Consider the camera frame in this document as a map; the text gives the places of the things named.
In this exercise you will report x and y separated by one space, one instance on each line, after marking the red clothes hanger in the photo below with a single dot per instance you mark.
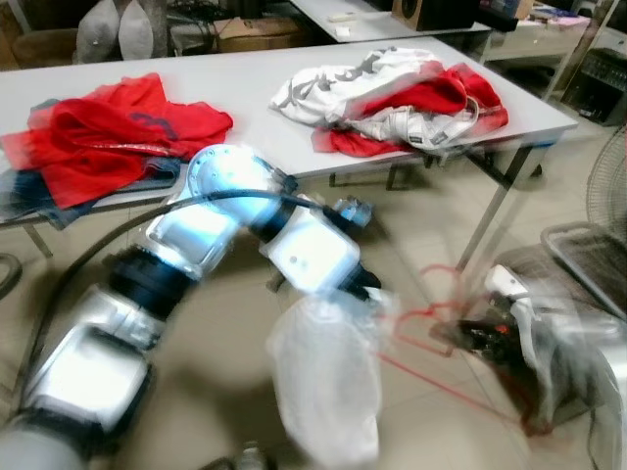
451 389

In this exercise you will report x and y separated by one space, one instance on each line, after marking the white shirt with green print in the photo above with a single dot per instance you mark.
328 382

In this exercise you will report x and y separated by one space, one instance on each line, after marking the red shirt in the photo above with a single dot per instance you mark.
132 90
421 98
127 147

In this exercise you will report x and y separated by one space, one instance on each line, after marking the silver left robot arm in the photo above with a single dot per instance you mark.
211 211

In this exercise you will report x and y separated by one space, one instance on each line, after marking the white grey shirt black label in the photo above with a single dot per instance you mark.
411 127

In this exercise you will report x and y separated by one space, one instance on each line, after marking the white shirt with grey print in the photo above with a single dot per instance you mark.
323 88

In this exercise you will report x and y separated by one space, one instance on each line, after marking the grey standing fan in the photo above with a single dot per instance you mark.
612 186

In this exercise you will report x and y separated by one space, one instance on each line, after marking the grey robot leg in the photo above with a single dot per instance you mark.
245 458

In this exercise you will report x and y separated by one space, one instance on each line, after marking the white folding table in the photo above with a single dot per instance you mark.
245 78

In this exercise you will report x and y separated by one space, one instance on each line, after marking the white long table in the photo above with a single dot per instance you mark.
362 24

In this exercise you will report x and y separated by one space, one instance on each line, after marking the brown cardboard box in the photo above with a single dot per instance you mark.
260 34

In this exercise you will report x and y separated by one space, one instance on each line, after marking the black crate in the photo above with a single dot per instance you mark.
598 88

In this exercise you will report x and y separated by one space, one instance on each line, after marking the wooden speaker box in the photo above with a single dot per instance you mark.
431 14

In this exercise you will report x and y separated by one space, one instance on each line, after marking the grey pillow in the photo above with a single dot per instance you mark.
142 29
98 34

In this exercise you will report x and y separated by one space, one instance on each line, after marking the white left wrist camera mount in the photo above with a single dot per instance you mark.
313 255

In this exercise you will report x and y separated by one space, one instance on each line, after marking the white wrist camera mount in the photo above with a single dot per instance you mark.
313 255
505 284

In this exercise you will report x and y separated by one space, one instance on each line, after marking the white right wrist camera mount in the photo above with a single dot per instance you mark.
505 284

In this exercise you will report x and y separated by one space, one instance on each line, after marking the grey metal tube frame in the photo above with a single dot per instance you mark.
547 235

